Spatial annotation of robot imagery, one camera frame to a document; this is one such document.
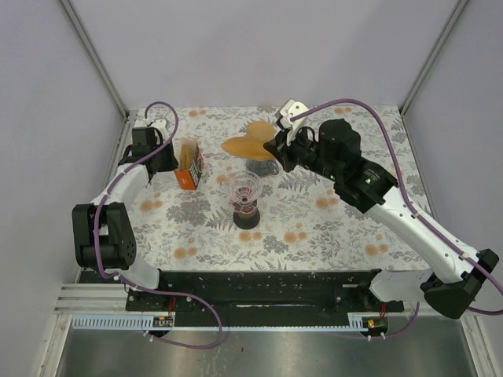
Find orange coffee filter box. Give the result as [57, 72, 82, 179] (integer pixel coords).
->
[174, 138, 204, 191]

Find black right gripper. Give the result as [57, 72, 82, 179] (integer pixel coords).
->
[263, 121, 341, 181]

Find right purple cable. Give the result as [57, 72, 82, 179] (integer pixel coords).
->
[288, 97, 503, 342]

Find floral table mat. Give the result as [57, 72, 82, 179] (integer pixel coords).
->
[128, 107, 426, 271]

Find white slotted cable duct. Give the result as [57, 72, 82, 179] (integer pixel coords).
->
[72, 314, 175, 331]

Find aluminium frame rail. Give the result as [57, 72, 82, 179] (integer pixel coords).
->
[57, 0, 130, 120]

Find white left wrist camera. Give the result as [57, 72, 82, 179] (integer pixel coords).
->
[145, 118, 170, 139]

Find brown paper coffee filter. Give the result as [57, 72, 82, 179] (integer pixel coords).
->
[247, 121, 276, 143]

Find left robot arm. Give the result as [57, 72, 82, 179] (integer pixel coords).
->
[72, 119, 178, 310]

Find clear glass dripper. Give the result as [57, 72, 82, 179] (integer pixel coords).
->
[224, 170, 263, 207]

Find stack of brown filters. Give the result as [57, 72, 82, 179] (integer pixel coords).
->
[180, 140, 197, 171]

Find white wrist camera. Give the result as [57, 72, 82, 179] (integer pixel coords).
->
[276, 99, 308, 146]
[145, 118, 170, 139]

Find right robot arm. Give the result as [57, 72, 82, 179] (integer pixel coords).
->
[264, 119, 499, 319]

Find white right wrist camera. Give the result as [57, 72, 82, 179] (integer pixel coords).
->
[276, 99, 308, 146]

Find grey glass carafe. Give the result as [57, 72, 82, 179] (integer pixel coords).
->
[245, 159, 279, 178]

